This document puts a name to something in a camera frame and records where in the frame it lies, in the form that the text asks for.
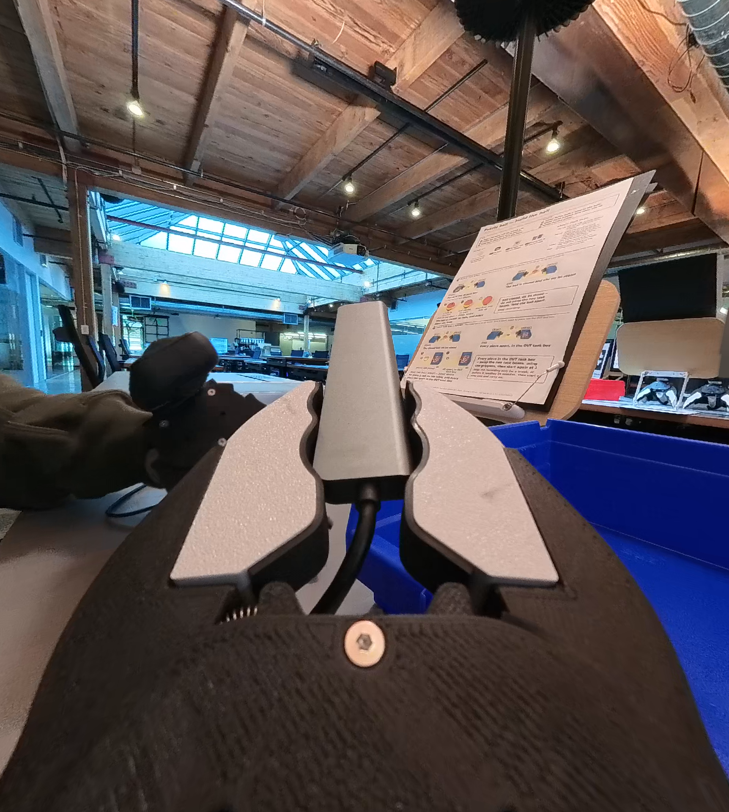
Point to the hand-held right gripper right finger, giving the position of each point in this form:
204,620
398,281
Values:
475,507

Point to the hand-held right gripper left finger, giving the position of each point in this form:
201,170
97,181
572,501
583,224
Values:
256,501

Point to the small grey USB hub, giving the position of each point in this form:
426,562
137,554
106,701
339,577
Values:
361,393

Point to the blue plastic bin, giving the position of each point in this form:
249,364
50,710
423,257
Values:
656,482

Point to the pale desk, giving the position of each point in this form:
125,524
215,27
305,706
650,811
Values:
34,602

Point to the person's left hand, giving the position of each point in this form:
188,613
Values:
174,368

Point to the black office chair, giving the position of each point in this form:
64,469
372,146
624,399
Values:
76,349

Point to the red bin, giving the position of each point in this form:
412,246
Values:
604,390

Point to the wooden background table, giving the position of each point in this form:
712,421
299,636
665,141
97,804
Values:
656,415

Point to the white and black device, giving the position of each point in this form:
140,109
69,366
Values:
656,393
710,398

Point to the wooden sheet stand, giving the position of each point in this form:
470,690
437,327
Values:
596,330

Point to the ceiling projector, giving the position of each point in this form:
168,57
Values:
348,248

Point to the printed instruction sheet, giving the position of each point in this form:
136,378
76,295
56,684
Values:
529,285

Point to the beige divider panel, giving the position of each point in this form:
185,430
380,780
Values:
669,349

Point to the black monitor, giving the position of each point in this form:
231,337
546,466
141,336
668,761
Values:
669,285

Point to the black pole with round top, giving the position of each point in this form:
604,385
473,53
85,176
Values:
520,127

